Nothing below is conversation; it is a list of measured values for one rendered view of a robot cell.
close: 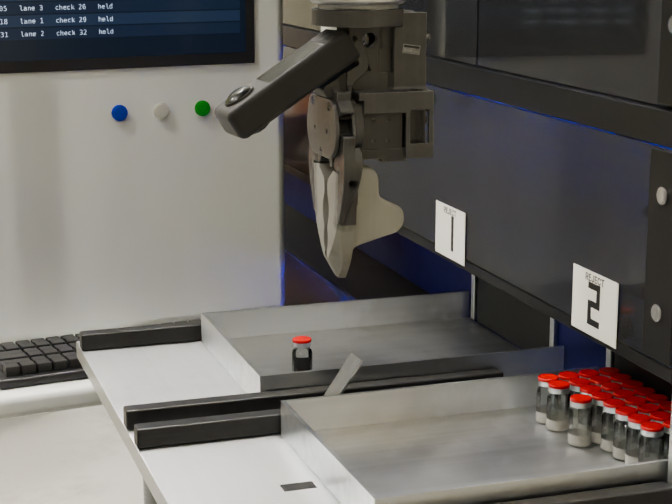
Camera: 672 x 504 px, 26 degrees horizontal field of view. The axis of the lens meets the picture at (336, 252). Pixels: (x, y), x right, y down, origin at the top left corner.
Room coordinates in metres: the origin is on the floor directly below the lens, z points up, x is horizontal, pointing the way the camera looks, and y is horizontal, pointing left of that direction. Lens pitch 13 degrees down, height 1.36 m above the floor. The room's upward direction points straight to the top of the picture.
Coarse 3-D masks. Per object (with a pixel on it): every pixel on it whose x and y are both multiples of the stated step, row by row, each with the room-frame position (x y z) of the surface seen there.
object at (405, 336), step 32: (224, 320) 1.65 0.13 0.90; (256, 320) 1.67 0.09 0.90; (288, 320) 1.68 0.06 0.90; (320, 320) 1.69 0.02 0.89; (352, 320) 1.70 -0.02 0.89; (384, 320) 1.72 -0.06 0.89; (416, 320) 1.73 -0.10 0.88; (448, 320) 1.74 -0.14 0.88; (224, 352) 1.54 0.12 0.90; (256, 352) 1.60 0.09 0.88; (288, 352) 1.60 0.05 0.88; (320, 352) 1.60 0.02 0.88; (352, 352) 1.60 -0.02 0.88; (384, 352) 1.60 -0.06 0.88; (416, 352) 1.60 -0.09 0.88; (448, 352) 1.60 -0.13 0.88; (480, 352) 1.60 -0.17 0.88; (512, 352) 1.49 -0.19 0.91; (544, 352) 1.50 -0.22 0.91; (256, 384) 1.42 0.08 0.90; (288, 384) 1.41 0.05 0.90; (320, 384) 1.42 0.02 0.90
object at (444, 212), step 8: (440, 208) 1.63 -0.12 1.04; (448, 208) 1.61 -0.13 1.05; (440, 216) 1.63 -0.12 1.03; (448, 216) 1.61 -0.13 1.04; (456, 216) 1.59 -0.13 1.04; (464, 216) 1.57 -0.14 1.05; (440, 224) 1.63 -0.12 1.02; (448, 224) 1.61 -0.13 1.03; (456, 224) 1.59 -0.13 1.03; (464, 224) 1.57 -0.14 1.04; (440, 232) 1.63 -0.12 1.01; (448, 232) 1.61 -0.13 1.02; (456, 232) 1.59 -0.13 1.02; (464, 232) 1.57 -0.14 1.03; (440, 240) 1.63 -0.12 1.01; (448, 240) 1.61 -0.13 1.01; (456, 240) 1.59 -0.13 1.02; (464, 240) 1.57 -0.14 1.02; (440, 248) 1.63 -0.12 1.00; (448, 248) 1.61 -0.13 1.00; (456, 248) 1.59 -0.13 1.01; (464, 248) 1.57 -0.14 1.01; (448, 256) 1.61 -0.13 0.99; (456, 256) 1.59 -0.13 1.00; (464, 256) 1.57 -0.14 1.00; (464, 264) 1.57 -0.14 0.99
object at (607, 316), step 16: (576, 272) 1.32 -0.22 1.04; (592, 272) 1.29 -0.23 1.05; (576, 288) 1.32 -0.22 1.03; (608, 288) 1.26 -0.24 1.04; (576, 304) 1.32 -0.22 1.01; (608, 304) 1.26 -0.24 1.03; (576, 320) 1.32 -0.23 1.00; (608, 320) 1.26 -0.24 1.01; (592, 336) 1.29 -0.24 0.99; (608, 336) 1.26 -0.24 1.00
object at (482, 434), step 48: (432, 384) 1.38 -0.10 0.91; (480, 384) 1.39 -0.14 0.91; (528, 384) 1.41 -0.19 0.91; (288, 432) 1.30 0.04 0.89; (336, 432) 1.33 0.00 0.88; (384, 432) 1.33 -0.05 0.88; (432, 432) 1.33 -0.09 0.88; (480, 432) 1.33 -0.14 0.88; (528, 432) 1.33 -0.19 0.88; (336, 480) 1.17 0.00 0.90; (384, 480) 1.20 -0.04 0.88; (432, 480) 1.20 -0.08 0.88; (480, 480) 1.20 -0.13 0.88; (528, 480) 1.12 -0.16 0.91; (576, 480) 1.14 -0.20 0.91; (624, 480) 1.15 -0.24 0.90
